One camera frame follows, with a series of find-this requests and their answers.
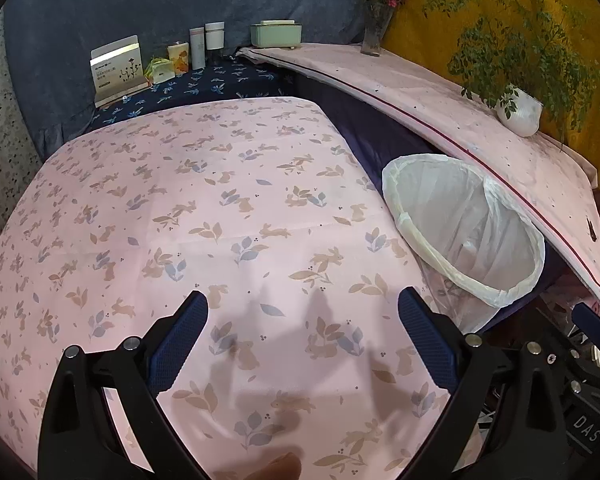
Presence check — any blue-grey backdrop cloth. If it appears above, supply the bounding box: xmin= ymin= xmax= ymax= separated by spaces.
xmin=2 ymin=0 xmax=403 ymax=161

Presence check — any green tissue box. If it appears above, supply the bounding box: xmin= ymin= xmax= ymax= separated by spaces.
xmin=250 ymin=19 xmax=301 ymax=51

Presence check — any potted plant in white pot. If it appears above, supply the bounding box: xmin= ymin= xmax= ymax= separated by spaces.
xmin=422 ymin=0 xmax=600 ymax=153

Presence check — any trash bin with white liner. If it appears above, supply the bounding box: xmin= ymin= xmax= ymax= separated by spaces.
xmin=381 ymin=154 xmax=547 ymax=335

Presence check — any white box with flower print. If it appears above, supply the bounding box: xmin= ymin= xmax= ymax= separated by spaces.
xmin=90 ymin=35 xmax=151 ymax=108

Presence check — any pink cloth with red stripe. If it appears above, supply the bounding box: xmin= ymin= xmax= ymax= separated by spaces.
xmin=236 ymin=42 xmax=600 ymax=313

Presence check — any dark purple quilted cloth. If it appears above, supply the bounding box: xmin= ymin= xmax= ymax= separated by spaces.
xmin=295 ymin=72 xmax=438 ymax=196

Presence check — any yellow tin can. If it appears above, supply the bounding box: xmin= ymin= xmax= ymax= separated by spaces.
xmin=167 ymin=43 xmax=190 ymax=75

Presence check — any tall white bottle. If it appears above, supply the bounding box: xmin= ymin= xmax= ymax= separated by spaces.
xmin=189 ymin=27 xmax=207 ymax=70

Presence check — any pink rabbit print tablecloth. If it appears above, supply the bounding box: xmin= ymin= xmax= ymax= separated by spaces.
xmin=0 ymin=96 xmax=486 ymax=480

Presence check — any navy floral cloth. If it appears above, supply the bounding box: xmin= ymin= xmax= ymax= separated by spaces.
xmin=91 ymin=57 xmax=296 ymax=126

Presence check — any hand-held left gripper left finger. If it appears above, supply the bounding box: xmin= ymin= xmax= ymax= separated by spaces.
xmin=37 ymin=290 xmax=210 ymax=480

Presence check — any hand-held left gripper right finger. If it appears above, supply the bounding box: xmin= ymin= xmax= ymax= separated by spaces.
xmin=397 ymin=286 xmax=571 ymax=480

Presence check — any glass vase with pink flowers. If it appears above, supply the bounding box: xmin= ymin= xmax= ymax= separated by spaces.
xmin=352 ymin=0 xmax=405 ymax=57

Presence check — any green packet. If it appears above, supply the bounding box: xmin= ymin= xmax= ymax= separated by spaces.
xmin=145 ymin=56 xmax=176 ymax=85

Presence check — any yellow backdrop cloth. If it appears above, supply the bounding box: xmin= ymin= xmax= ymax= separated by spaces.
xmin=382 ymin=0 xmax=600 ymax=191

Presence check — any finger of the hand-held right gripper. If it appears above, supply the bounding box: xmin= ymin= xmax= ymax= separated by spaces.
xmin=572 ymin=304 xmax=600 ymax=361

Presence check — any white cylinder jar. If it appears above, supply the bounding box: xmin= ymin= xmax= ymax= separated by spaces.
xmin=204 ymin=22 xmax=226 ymax=66

